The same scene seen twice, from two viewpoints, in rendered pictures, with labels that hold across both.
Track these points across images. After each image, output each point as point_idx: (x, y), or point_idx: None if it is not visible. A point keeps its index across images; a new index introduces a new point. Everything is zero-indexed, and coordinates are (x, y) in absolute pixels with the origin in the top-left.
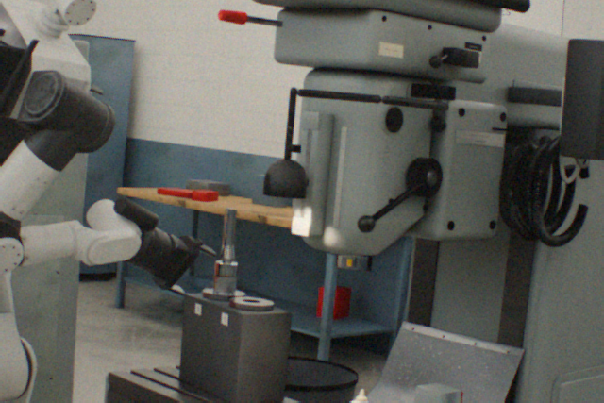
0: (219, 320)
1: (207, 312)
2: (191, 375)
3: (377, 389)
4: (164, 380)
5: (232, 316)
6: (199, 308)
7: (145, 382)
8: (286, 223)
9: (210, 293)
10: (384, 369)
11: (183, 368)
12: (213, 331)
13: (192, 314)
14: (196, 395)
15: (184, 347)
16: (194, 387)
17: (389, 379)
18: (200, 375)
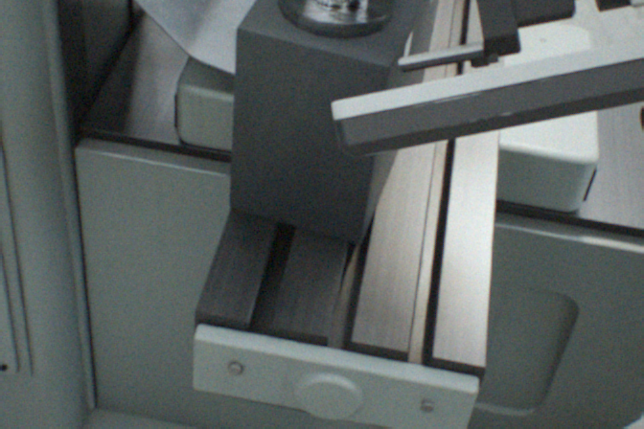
0: (427, 4)
1: (416, 27)
2: (379, 191)
3: None
4: (405, 254)
5: None
6: (409, 41)
7: (464, 264)
8: None
9: None
10: None
11: (370, 210)
12: (418, 41)
13: (397, 79)
14: (432, 164)
15: (377, 170)
16: (382, 195)
17: None
18: (390, 158)
